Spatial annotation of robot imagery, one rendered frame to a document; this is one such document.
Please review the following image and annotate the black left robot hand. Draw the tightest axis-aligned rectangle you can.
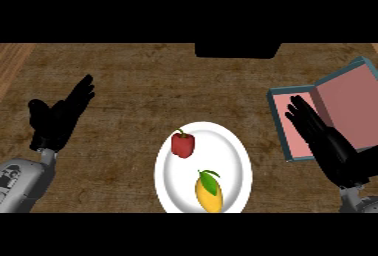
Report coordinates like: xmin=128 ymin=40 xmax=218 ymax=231
xmin=27 ymin=73 xmax=98 ymax=154

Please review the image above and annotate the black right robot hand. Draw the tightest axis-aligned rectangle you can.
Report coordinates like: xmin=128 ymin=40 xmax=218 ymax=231
xmin=284 ymin=95 xmax=378 ymax=190

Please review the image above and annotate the pink box with teal rim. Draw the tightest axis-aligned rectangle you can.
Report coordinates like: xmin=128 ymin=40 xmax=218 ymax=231
xmin=267 ymin=55 xmax=378 ymax=164

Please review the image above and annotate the white oval plate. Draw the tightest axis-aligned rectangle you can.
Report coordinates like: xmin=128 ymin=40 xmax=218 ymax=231
xmin=154 ymin=121 xmax=255 ymax=214

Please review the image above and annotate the yellow lemon with green leaf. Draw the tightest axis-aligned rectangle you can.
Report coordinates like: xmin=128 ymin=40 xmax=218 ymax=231
xmin=196 ymin=169 xmax=225 ymax=213

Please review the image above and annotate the red bell pepper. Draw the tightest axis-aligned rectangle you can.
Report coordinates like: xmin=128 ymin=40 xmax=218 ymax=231
xmin=171 ymin=128 xmax=197 ymax=160

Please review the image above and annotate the black appliance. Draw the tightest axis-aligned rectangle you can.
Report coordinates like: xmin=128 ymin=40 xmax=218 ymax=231
xmin=194 ymin=43 xmax=283 ymax=60

